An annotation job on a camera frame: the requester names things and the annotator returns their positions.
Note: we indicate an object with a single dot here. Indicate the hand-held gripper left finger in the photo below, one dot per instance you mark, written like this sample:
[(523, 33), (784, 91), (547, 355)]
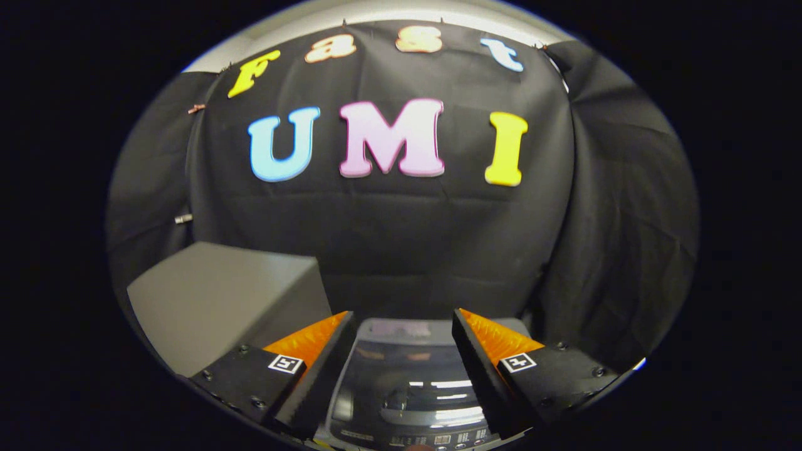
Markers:
[(322, 382)]

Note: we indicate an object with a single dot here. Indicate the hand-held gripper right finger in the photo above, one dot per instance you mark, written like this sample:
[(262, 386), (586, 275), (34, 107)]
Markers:
[(482, 382)]

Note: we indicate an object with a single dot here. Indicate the grey washing machine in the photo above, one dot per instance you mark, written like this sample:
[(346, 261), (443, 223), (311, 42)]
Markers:
[(376, 331)]

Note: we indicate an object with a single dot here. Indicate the grey box stand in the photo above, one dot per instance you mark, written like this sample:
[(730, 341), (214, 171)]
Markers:
[(225, 294)]

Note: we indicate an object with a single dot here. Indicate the black backdrop cloth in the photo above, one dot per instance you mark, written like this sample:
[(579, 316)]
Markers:
[(401, 219)]

